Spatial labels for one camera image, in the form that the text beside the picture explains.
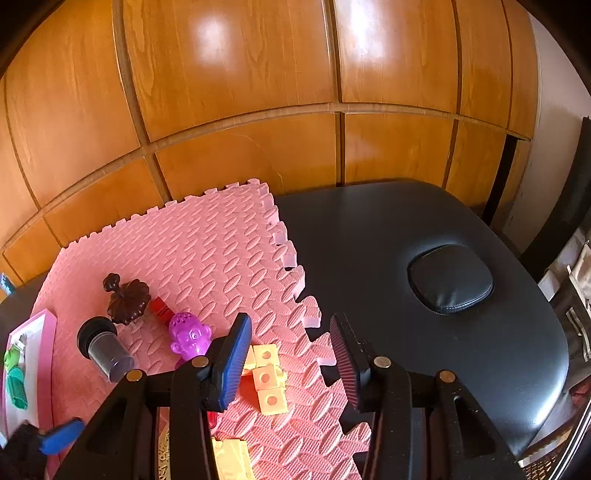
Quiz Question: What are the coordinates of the pink foam puzzle mat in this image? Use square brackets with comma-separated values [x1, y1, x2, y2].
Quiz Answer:
[32, 179, 372, 480]

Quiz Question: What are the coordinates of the black and clear cup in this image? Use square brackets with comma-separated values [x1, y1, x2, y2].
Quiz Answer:
[76, 316, 136, 383]

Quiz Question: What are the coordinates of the magenta dotted toy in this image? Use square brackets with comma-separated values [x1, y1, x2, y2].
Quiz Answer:
[168, 311, 214, 361]

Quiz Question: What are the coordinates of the wooden panelled wardrobe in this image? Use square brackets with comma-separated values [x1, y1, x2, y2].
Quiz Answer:
[0, 0, 541, 289]

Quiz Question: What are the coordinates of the teal ribbed cylinder toy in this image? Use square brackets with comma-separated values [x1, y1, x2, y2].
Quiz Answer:
[6, 367, 28, 409]

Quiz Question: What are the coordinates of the black padded face-hole cushion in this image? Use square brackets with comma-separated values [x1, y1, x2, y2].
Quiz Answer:
[407, 244, 495, 315]

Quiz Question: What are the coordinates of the light green round toy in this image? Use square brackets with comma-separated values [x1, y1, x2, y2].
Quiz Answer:
[2, 336, 27, 371]

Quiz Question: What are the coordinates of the pink-edged tray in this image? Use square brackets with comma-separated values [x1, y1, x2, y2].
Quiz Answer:
[0, 308, 58, 439]

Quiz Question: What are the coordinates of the wicker basket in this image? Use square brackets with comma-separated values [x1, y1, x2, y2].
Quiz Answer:
[519, 429, 578, 480]

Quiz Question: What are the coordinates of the red block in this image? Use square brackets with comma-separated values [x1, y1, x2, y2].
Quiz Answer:
[148, 296, 175, 324]

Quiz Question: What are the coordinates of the pale yellow block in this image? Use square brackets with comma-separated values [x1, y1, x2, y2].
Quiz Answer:
[211, 438, 254, 480]
[254, 344, 280, 366]
[257, 388, 289, 415]
[252, 364, 286, 393]

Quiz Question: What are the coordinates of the brown flower-shaped toy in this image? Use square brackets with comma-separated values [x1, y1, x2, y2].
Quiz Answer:
[102, 272, 152, 326]

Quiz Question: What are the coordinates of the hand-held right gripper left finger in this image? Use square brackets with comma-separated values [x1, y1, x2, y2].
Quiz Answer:
[54, 313, 253, 480]

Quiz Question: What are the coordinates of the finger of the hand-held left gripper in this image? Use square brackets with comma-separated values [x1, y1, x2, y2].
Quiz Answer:
[0, 418, 85, 480]

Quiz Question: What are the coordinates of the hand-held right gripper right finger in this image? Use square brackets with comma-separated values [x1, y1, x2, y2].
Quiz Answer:
[329, 314, 527, 480]

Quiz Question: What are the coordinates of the orange block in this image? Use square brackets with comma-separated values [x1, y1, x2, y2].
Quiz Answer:
[238, 368, 264, 409]

